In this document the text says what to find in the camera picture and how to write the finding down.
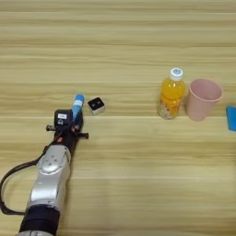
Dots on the small black white cube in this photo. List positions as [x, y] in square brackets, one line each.
[96, 106]

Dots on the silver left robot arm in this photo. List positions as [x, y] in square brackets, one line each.
[49, 181]

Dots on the blue glue stick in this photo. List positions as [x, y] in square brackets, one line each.
[78, 103]

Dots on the orange juice bottle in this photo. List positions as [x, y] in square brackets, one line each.
[172, 95]

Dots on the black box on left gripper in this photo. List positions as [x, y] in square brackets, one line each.
[63, 117]

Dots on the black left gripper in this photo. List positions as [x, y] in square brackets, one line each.
[69, 136]

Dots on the pink plastic cup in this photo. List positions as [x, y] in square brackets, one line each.
[202, 100]

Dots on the blue block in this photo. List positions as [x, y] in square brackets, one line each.
[231, 118]

